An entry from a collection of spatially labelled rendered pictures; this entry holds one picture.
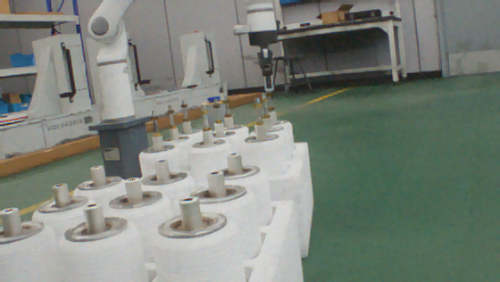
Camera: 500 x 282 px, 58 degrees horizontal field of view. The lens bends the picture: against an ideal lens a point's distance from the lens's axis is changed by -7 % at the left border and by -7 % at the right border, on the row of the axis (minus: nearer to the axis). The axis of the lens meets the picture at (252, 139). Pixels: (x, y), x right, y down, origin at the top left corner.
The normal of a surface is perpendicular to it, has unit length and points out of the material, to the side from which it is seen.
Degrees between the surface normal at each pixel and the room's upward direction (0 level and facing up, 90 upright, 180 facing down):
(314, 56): 90
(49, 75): 90
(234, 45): 90
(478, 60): 90
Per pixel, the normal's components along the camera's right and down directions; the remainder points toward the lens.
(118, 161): -0.41, 0.17
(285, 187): -0.15, 0.18
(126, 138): 0.29, 0.11
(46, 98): 0.89, -0.04
